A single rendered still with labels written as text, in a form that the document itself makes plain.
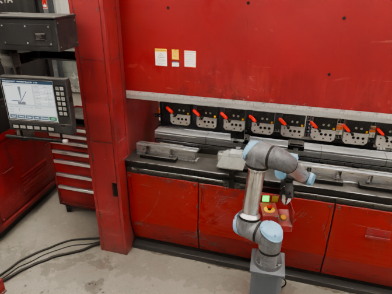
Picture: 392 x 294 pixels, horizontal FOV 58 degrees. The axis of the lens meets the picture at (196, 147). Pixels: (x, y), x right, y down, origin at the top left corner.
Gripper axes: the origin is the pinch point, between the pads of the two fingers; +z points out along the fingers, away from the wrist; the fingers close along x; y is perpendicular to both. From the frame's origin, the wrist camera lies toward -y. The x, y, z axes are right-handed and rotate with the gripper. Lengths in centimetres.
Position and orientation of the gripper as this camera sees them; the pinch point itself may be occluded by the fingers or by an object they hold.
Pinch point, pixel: (285, 203)
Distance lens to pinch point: 237.7
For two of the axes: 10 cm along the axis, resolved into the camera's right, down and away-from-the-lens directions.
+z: 0.0, 8.7, 5.0
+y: 0.6, -5.0, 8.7
